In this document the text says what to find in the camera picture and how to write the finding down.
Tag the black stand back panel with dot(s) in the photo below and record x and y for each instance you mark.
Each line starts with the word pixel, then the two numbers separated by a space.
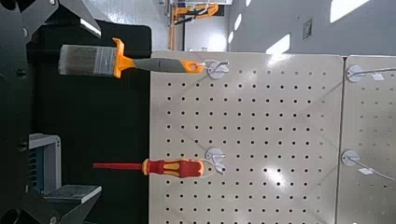
pixel 93 118

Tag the red yellow screwdriver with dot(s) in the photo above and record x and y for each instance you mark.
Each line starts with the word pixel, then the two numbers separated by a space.
pixel 180 168

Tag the orange grey paintbrush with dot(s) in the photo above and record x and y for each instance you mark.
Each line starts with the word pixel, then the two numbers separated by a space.
pixel 87 60

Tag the blue grey plastic crate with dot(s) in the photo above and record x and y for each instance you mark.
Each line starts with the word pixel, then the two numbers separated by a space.
pixel 51 161

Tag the grey ceiling fixture plate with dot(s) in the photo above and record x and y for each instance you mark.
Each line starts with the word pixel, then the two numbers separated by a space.
pixel 307 28

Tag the white metal pegboard hook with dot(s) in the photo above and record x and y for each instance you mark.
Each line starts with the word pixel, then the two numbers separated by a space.
pixel 214 154
pixel 214 71
pixel 353 73
pixel 349 157

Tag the white pegboard panel with tools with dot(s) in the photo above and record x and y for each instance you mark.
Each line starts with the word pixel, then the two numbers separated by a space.
pixel 249 124

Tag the rectangular ceiling light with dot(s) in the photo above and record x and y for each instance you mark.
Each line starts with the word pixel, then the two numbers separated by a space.
pixel 238 21
pixel 230 37
pixel 278 45
pixel 345 7

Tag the white pegboard panel with tags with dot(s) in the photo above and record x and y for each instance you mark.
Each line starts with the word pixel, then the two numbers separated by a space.
pixel 370 124

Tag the orange machine frame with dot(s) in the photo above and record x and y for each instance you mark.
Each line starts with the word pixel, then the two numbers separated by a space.
pixel 183 11

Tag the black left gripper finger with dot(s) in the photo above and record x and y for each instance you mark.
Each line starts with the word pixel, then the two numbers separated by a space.
pixel 68 202
pixel 62 11

